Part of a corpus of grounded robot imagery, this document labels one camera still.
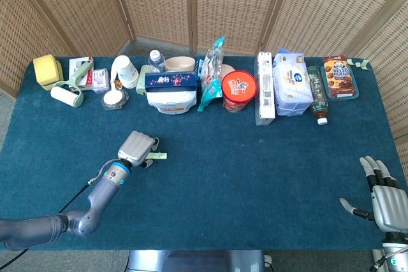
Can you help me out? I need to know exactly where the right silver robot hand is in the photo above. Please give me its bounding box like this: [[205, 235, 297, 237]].
[[339, 155, 408, 231]]

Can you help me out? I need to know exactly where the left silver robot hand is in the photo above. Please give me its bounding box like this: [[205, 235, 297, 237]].
[[117, 130, 160, 169]]

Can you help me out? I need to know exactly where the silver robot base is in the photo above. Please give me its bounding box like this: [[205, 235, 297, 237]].
[[126, 249, 265, 272]]

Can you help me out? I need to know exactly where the small round glass jar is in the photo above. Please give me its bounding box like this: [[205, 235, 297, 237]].
[[101, 89, 130, 110]]

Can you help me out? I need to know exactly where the white round tub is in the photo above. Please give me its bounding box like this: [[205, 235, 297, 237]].
[[146, 90, 198, 115]]

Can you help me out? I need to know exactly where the pale green holder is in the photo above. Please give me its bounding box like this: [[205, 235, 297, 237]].
[[135, 64, 152, 96]]

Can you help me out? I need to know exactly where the dark blue long box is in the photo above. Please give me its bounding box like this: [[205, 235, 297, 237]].
[[144, 71, 198, 94]]

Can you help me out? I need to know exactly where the clear purple plastic box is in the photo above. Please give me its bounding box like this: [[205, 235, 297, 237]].
[[92, 68, 111, 94]]

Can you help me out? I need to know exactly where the stack of white paper cups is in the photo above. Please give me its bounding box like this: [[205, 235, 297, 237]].
[[110, 55, 140, 90]]

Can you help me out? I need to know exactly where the green lint roller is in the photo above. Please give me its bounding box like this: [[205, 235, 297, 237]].
[[50, 58, 95, 108]]

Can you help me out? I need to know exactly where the clear water bottle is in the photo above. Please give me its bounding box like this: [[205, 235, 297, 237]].
[[147, 50, 167, 74]]

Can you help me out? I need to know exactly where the teal snack bag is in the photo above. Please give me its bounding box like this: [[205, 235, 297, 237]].
[[196, 35, 226, 113]]

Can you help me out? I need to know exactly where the beige bowl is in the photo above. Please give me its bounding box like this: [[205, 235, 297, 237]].
[[164, 56, 196, 73]]

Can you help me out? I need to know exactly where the blue table cloth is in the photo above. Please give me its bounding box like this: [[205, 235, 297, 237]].
[[0, 56, 408, 251]]

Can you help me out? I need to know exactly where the white and red carton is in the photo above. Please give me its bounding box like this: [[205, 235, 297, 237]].
[[68, 56, 95, 91]]

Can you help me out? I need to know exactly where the red lidded can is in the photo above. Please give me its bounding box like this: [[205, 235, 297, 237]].
[[221, 70, 258, 113]]

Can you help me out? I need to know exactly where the beige round container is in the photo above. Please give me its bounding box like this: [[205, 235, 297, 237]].
[[218, 64, 237, 83]]

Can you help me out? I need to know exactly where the yellow sponge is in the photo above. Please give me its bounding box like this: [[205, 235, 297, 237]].
[[33, 54, 60, 86]]

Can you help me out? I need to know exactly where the green tea bottle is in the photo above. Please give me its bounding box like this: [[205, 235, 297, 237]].
[[307, 66, 330, 125]]

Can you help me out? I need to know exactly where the white long box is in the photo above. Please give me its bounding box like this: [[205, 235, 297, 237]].
[[254, 51, 276, 126]]

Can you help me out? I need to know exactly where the Hello Panda biscuit box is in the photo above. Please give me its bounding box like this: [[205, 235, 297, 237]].
[[323, 55, 357, 98]]

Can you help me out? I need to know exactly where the green paper strip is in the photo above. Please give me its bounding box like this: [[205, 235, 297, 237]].
[[346, 58, 371, 71]]

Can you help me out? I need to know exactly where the white blue tissue pack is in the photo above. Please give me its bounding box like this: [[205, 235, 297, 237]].
[[273, 48, 314, 117]]

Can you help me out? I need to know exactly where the woven rattan folding screen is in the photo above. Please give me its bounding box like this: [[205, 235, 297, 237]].
[[0, 0, 408, 141]]

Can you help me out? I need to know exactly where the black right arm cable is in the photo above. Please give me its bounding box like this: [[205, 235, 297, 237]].
[[369, 251, 395, 272]]

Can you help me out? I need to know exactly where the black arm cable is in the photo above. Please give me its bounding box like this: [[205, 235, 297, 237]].
[[369, 251, 395, 272], [0, 165, 111, 269]]

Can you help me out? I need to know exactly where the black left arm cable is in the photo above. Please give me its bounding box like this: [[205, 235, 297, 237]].
[[0, 165, 111, 269]]

